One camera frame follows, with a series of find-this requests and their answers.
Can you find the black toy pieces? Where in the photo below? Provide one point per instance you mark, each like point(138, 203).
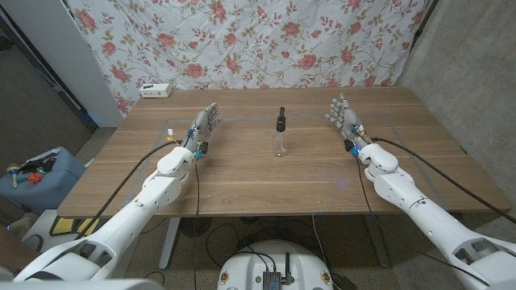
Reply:
point(44, 165)

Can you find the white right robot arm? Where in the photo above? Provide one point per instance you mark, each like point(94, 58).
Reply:
point(423, 213)

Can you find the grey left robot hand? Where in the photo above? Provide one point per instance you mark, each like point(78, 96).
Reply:
point(201, 129)

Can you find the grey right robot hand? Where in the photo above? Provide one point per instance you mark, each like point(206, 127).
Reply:
point(348, 121)

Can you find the grey table leg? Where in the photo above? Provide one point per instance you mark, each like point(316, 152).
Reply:
point(377, 241)

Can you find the floral backdrop cloth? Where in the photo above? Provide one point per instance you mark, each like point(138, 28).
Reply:
point(250, 40)

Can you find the blue storage box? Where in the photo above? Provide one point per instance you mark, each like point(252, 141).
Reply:
point(52, 189)

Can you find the black round object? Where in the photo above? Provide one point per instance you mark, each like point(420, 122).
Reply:
point(195, 226)

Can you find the white mat with yellow print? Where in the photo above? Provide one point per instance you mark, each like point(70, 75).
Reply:
point(60, 225)

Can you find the white power strip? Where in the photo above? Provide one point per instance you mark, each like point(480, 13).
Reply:
point(155, 90)

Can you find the grey computer box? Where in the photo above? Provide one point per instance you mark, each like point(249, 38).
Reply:
point(271, 280)

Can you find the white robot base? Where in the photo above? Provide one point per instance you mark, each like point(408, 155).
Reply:
point(250, 266)

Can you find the black pump head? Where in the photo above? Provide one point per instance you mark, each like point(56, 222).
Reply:
point(281, 123)

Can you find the white flat stick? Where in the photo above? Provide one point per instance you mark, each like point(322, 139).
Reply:
point(44, 155)

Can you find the black antenna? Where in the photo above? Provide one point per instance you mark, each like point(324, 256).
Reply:
point(288, 268)

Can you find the wooden toy mallet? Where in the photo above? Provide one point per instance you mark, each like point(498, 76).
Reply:
point(13, 169)

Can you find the clear plastic dispenser bottle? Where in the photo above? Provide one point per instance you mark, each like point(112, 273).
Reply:
point(280, 147)

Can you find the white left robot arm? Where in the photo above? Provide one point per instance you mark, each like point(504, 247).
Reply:
point(121, 225)

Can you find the orange toy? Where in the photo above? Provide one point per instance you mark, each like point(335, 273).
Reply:
point(34, 178)

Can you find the white table leg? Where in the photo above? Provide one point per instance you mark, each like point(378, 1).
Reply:
point(169, 245)

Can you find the black backdrop pole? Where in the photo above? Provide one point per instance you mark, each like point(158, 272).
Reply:
point(423, 20)

